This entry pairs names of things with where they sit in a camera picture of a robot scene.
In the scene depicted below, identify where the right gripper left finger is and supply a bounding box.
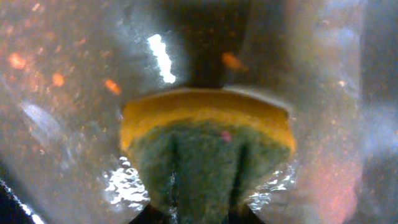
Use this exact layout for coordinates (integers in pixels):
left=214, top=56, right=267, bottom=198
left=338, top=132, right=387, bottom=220
left=129, top=203, right=170, bottom=224

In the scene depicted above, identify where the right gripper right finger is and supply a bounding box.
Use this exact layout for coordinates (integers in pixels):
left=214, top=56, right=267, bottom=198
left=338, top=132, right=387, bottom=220
left=228, top=203, right=264, bottom=224

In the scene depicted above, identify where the black water tray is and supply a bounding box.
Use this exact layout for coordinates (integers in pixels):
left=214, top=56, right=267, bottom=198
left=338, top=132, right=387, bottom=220
left=1, top=1, right=397, bottom=223

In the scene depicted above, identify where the green yellow sponge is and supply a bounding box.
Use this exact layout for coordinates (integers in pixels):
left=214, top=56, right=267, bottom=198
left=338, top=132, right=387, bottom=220
left=119, top=89, right=295, bottom=223

